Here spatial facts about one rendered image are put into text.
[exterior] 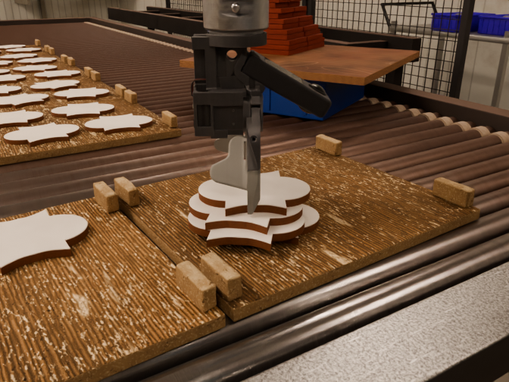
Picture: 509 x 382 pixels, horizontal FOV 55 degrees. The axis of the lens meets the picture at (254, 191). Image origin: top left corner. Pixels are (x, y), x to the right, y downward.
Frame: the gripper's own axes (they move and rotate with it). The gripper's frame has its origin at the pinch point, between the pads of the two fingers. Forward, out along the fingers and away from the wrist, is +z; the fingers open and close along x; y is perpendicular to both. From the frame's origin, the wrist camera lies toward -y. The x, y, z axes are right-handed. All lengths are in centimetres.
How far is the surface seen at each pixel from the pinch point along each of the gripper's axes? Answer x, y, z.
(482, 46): -334, -189, 22
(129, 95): -68, 30, 2
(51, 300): 18.0, 21.0, 4.0
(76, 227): 4.3, 22.3, 2.9
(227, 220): 7.1, 3.4, 0.8
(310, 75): -53, -14, -6
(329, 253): 9.7, -8.5, 4.0
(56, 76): -104, 61, 3
